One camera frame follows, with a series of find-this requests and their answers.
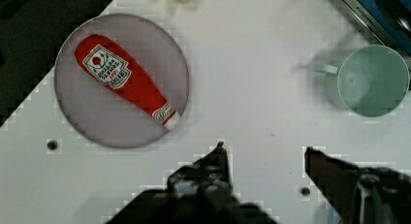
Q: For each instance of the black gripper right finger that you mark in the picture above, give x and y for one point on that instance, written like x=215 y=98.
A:
x=360 y=195

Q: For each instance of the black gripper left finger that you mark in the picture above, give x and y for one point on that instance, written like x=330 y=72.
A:
x=207 y=179

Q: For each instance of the grey round plate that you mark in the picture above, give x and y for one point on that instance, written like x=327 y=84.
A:
x=100 y=115

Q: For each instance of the red ketchup bottle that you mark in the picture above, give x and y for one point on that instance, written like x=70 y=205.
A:
x=116 y=69

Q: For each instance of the black toaster oven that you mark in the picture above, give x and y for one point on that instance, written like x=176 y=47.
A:
x=389 y=21

